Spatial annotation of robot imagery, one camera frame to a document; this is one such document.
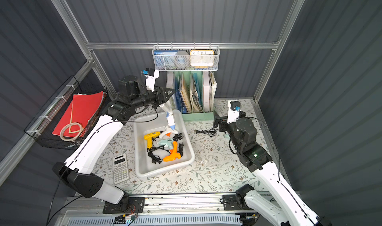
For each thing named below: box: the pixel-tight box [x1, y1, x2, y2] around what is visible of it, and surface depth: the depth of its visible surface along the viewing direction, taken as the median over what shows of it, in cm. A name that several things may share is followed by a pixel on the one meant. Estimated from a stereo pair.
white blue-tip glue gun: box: [158, 100, 176, 131], surface depth 77 cm
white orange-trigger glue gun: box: [158, 126, 179, 140], surface depth 101 cm
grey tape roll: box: [173, 50, 190, 69], surface depth 90 cm
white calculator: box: [112, 152, 129, 185], surface depth 86 cm
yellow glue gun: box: [143, 130, 164, 150], surface depth 98 cm
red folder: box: [52, 90, 104, 137], surface depth 75 cm
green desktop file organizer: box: [173, 70, 217, 122], surface depth 104 cm
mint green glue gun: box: [156, 138, 174, 150], surface depth 95 cm
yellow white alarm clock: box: [189, 49, 215, 69], surface depth 90 cm
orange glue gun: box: [162, 140, 182, 162], surface depth 87 cm
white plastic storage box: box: [133, 109, 195, 178], surface depth 88 cm
